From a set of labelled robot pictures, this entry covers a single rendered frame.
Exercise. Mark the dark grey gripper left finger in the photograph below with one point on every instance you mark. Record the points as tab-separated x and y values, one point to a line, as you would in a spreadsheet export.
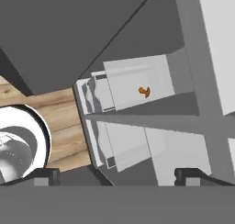
52	176

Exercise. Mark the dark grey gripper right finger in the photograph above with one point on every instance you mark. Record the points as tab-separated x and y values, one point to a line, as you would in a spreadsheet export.
180	176

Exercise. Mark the white freezer shelf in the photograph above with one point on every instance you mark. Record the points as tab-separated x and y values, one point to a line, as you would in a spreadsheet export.
180	154

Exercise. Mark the white freezer drawer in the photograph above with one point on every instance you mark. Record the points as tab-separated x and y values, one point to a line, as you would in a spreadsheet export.
101	145

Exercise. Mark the grey fridge housing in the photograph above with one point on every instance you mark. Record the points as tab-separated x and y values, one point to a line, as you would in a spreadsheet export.
147	119

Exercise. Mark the brown chicken drumstick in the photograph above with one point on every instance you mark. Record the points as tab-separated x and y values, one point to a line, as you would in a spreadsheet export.
144	92

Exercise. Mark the white fridge drawer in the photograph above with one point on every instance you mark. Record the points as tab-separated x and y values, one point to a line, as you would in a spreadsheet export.
98	93

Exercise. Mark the white fridge shelf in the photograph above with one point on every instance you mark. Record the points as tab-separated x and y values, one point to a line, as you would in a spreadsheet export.
134	80

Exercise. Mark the grey freezer door white lining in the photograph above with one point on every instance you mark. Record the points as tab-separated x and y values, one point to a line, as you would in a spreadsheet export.
220	50

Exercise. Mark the grey fridge door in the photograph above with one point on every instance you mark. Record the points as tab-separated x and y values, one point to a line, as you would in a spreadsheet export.
67	35

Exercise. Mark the white round thing black rim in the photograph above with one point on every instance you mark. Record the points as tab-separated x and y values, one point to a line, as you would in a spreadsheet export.
32	132

